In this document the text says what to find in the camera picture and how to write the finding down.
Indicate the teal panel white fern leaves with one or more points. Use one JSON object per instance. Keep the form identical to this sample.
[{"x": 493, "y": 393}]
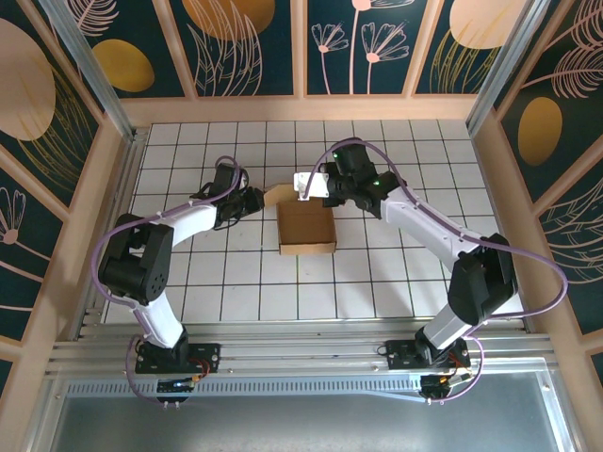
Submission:
[{"x": 575, "y": 254}]

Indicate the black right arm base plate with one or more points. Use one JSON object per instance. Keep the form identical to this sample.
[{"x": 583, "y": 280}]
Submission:
[{"x": 400, "y": 355}]

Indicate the aluminium frame rails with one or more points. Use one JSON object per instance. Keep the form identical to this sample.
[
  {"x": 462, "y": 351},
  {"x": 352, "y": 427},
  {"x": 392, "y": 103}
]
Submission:
[{"x": 306, "y": 348}]

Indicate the teal panel peach circle gold lines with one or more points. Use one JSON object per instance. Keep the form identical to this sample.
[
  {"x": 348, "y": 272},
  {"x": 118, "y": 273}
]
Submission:
[{"x": 471, "y": 23}]

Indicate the large teal panel gold oval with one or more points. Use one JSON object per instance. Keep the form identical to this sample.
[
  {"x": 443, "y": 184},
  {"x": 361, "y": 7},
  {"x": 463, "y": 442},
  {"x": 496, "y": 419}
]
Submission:
[{"x": 542, "y": 132}]

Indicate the teal wall panel white flowers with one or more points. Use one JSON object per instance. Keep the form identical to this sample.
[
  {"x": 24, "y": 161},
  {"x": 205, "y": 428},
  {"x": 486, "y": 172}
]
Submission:
[{"x": 339, "y": 75}]

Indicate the teal panel orange circle leaves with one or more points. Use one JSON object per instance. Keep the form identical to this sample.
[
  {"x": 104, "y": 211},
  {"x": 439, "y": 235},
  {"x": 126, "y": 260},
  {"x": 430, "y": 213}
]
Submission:
[{"x": 278, "y": 56}]

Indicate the grey metal sheet tray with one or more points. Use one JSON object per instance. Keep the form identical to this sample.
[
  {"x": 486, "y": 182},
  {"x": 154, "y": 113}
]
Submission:
[{"x": 306, "y": 424}]

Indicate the large teal panel peach circle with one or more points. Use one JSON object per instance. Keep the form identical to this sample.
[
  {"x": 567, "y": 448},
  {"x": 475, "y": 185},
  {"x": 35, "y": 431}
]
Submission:
[{"x": 28, "y": 80}]

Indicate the brown cardboard box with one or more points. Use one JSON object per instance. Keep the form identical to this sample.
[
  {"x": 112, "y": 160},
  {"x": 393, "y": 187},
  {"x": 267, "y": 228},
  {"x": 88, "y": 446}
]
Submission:
[{"x": 306, "y": 226}]

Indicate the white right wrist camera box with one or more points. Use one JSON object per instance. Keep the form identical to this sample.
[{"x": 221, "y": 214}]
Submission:
[{"x": 313, "y": 183}]

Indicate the teal panel single white flower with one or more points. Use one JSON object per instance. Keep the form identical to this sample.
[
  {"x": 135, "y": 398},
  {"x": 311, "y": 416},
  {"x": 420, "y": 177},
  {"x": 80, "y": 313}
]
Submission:
[{"x": 23, "y": 263}]

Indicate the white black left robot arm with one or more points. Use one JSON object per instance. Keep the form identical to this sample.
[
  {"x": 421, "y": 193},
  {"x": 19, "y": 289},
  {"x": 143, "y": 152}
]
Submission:
[{"x": 193, "y": 223}]

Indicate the aluminium side rail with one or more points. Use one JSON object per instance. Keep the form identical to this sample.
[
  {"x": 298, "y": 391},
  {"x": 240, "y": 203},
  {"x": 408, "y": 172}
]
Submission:
[
  {"x": 492, "y": 188},
  {"x": 129, "y": 169}
]

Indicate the teal panel feather gold oval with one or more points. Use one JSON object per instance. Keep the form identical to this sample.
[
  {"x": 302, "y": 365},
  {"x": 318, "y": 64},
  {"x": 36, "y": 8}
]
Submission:
[{"x": 165, "y": 70}]

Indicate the aluminium corner post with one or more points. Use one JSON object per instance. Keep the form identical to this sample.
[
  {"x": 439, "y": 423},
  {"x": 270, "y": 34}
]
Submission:
[
  {"x": 511, "y": 61},
  {"x": 100, "y": 80}
]

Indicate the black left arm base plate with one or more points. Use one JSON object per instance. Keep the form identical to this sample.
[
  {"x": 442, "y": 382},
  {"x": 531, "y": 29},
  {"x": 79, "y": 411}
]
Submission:
[{"x": 207, "y": 358}]

